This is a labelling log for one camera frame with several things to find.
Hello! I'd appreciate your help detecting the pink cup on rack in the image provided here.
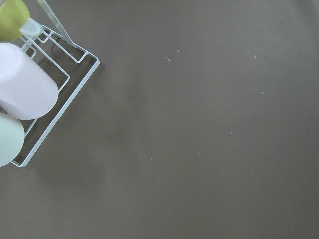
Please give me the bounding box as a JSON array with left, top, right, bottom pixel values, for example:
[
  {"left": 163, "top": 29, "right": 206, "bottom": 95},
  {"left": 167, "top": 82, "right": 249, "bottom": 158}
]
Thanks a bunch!
[{"left": 0, "top": 43, "right": 59, "bottom": 120}]

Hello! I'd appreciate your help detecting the white cup on rack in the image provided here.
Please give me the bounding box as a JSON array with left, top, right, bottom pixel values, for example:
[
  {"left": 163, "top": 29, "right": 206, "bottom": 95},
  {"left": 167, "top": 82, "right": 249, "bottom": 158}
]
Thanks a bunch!
[{"left": 0, "top": 113, "right": 25, "bottom": 167}]

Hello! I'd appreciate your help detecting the yellow cup on rack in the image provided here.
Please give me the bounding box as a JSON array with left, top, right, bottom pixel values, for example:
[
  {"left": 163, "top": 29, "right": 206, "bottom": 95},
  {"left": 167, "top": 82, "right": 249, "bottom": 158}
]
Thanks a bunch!
[{"left": 0, "top": 0, "right": 30, "bottom": 42}]

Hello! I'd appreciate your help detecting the white wire cup rack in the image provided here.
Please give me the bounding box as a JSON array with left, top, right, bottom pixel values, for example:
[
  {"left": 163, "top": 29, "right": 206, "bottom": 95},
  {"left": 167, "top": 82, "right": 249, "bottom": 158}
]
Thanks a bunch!
[{"left": 12, "top": 0, "right": 100, "bottom": 167}]

